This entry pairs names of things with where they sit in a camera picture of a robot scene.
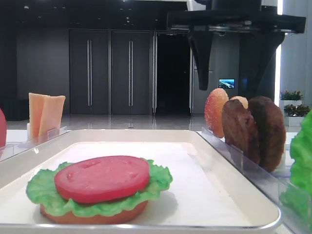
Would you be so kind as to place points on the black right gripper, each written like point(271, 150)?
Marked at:
point(257, 50)

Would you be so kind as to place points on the pale bun slice behind patties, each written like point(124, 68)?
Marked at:
point(243, 101)

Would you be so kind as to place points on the brown meat patty front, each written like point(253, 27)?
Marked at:
point(240, 129)

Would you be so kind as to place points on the brown meat patty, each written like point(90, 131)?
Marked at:
point(271, 131)
point(240, 129)

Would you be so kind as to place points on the brown meat patty rear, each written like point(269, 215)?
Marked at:
point(271, 131)

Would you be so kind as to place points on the green lettuce leaf in rack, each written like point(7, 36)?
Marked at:
point(299, 170)

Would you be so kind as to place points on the red tomato slice on lettuce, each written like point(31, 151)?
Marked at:
point(102, 179)

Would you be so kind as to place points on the orange cheese slice front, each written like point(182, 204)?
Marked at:
point(51, 114)

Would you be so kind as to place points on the orange cheese slice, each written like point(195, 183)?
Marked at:
point(36, 102)
point(51, 114)

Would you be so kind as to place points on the orange cheese slice rear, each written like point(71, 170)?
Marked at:
point(36, 102)

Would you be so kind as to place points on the green lettuce leaf on bun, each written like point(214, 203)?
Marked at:
point(41, 190)

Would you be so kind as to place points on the red tomato slice in rack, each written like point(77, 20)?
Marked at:
point(3, 129)

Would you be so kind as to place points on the white planter with flowers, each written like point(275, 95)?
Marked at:
point(289, 103)

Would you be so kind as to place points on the dark double door cabinet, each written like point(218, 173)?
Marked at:
point(110, 72)

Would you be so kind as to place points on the silver metal tray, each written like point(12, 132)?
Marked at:
point(208, 194)

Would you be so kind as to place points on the clear acrylic right rack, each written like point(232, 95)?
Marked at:
point(271, 184)

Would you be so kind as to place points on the clear acrylic rack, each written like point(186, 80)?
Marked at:
point(18, 141)
point(271, 184)

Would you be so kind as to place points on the bottom bun slice on tray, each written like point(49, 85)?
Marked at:
point(70, 218)

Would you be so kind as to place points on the clear acrylic left rack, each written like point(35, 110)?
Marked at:
point(18, 141)

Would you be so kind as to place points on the small wall screen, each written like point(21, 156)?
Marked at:
point(226, 83)

